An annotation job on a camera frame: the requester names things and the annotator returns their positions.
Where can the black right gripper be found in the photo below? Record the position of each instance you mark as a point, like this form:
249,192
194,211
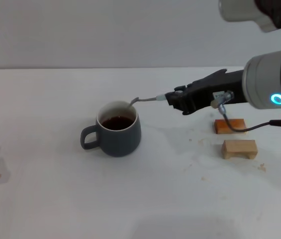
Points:
205,92

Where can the dark grey ceramic cup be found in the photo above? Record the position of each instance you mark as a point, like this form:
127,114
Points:
120,143

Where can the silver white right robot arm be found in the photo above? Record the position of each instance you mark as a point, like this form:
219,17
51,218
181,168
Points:
262,79

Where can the orange stained wooden block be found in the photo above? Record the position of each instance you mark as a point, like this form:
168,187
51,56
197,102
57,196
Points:
222,126

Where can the dark brown coffee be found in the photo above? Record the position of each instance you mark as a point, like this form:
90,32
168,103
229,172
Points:
117,123

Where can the pale notched wooden block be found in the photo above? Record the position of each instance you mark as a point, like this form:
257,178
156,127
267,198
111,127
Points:
239,148

